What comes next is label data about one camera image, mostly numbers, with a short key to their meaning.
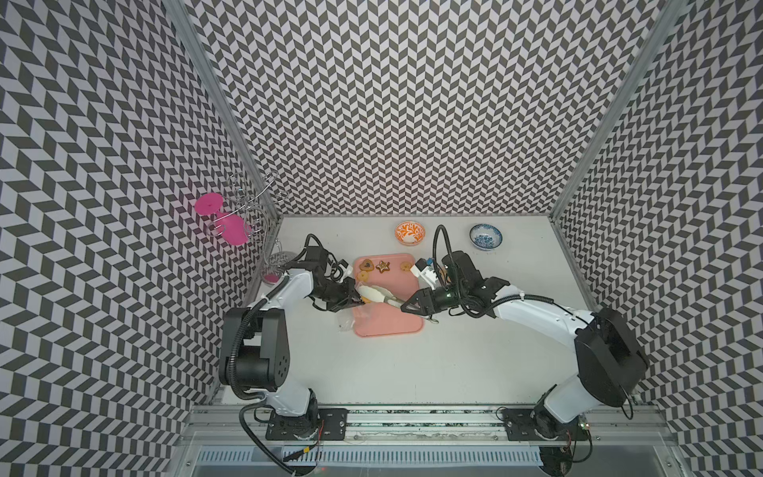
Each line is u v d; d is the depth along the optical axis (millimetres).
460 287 657
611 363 438
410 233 1113
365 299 825
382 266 1019
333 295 758
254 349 449
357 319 874
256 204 1140
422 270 753
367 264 1038
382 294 804
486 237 1082
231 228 830
